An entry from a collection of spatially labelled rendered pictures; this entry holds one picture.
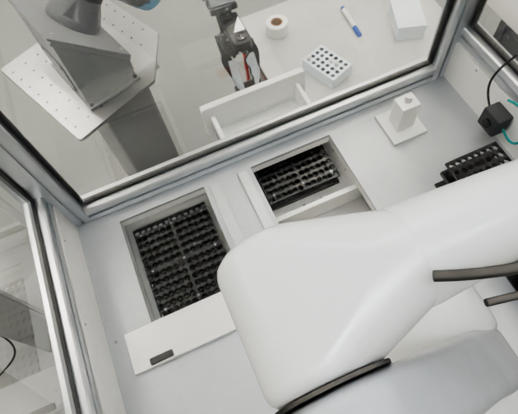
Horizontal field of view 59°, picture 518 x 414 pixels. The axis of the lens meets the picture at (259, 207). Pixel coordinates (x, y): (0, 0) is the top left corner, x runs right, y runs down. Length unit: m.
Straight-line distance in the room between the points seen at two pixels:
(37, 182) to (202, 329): 0.41
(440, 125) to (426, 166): 0.12
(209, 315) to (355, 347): 0.60
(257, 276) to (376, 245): 0.09
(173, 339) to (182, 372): 0.06
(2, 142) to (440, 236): 0.70
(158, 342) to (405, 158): 0.65
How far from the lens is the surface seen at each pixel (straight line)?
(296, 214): 1.03
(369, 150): 1.07
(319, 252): 0.34
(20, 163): 0.90
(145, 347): 0.92
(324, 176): 1.08
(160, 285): 1.01
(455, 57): 1.18
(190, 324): 0.91
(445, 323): 0.55
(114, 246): 1.03
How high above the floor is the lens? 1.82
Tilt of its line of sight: 63 degrees down
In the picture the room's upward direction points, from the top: 11 degrees counter-clockwise
